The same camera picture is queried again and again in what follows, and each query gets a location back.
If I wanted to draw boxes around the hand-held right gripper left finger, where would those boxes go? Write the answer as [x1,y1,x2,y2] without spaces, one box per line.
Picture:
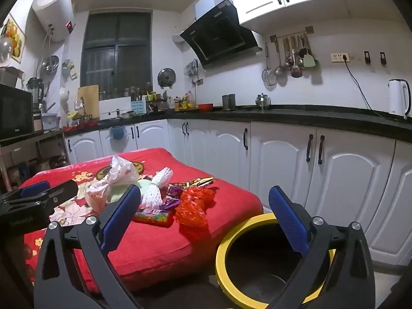
[33,184,142,309]

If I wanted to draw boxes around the gold-rimmed metal dish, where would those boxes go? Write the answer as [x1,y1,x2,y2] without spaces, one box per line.
[96,160,145,181]

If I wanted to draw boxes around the white dish box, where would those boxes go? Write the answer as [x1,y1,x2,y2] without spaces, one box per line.
[99,98,132,117]

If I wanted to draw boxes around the hanging small kitchen tools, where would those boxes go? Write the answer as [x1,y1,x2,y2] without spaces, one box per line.
[184,59,198,78]

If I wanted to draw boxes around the light green plastic bag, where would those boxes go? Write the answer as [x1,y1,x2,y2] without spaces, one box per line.
[108,180,152,204]

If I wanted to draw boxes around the yellow-rimmed black bin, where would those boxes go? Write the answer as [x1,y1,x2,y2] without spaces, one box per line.
[215,213,337,309]

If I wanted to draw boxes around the group of condiment bottles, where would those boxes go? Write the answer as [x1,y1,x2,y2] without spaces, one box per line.
[174,91,198,110]

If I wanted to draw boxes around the row of white base cabinets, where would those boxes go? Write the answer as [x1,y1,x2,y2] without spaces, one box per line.
[64,117,412,268]

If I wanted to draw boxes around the glass pot lid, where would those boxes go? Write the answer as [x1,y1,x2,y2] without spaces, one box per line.
[0,37,14,63]

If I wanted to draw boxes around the steel slotted skimmer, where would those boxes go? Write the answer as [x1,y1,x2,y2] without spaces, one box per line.
[274,38,288,79]

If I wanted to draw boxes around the black power cable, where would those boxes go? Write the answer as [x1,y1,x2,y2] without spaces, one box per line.
[344,55,407,120]

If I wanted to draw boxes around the wooden cutting board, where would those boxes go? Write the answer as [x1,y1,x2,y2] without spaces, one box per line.
[77,85,100,118]

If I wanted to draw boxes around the red snack can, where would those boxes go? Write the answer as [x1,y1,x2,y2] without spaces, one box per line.
[133,208,174,228]

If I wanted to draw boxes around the black range hood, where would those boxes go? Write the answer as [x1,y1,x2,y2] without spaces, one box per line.
[179,0,263,70]

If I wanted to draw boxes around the yellow snack packet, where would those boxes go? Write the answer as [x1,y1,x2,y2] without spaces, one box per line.
[174,176,214,189]

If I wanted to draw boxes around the white water heater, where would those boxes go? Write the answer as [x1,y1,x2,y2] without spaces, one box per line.
[32,0,76,42]

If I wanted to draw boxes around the green spatula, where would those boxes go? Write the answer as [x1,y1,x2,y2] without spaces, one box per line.
[302,34,319,69]

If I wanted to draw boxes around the metal shelf rack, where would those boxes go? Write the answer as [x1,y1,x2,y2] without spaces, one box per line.
[0,130,66,194]

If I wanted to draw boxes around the wall-hung steel pot lid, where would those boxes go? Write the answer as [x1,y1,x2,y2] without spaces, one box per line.
[157,67,177,88]

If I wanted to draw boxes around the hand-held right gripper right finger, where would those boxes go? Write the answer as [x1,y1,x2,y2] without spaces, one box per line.
[268,185,376,309]

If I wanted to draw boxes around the hanging kitchen cloths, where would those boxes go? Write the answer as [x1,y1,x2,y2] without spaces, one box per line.
[62,59,78,80]

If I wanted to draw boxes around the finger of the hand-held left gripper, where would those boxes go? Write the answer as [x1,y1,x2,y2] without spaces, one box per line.
[19,179,79,215]
[0,181,50,204]

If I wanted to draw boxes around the white printed plastic bag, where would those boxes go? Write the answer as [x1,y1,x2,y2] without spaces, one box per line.
[84,155,142,211]

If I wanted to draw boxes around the fruit wall poster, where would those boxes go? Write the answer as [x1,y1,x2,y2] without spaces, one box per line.
[0,13,26,64]

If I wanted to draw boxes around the red floral blanket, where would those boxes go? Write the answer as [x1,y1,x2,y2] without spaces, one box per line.
[19,147,264,293]

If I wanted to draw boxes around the white electric kettle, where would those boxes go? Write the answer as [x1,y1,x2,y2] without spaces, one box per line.
[388,78,412,120]

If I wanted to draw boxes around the black blender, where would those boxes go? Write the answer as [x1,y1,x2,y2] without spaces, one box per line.
[27,77,45,104]

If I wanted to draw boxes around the red plastic bag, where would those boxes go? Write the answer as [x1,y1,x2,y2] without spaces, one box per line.
[175,187,216,230]

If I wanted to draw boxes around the wall-hung steel basin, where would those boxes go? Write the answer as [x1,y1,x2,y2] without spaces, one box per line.
[41,55,60,78]

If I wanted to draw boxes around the dark cooking pot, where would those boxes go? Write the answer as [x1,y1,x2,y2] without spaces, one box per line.
[45,154,70,169]

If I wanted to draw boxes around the white lidded container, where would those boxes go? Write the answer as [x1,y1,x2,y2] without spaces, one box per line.
[42,113,60,132]

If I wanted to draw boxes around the spice rack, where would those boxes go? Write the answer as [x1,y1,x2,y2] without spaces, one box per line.
[146,91,174,113]

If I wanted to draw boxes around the dark kitchen window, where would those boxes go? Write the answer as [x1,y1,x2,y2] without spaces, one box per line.
[80,11,152,99]

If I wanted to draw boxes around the dark soup ladle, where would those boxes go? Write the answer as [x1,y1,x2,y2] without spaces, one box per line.
[290,37,303,79]

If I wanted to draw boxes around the white foam fruit net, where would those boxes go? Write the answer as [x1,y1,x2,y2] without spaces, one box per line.
[139,167,174,210]

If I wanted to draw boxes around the black microwave oven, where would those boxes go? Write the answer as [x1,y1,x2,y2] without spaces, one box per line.
[0,84,35,141]

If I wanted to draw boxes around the row of windowsill jars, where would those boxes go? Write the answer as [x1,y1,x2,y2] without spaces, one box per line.
[99,82,153,101]

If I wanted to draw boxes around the utensil wall rail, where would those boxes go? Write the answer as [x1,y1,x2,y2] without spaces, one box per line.
[270,26,314,44]

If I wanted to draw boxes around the pile of red chillies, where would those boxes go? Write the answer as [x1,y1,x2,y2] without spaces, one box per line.
[63,121,100,132]

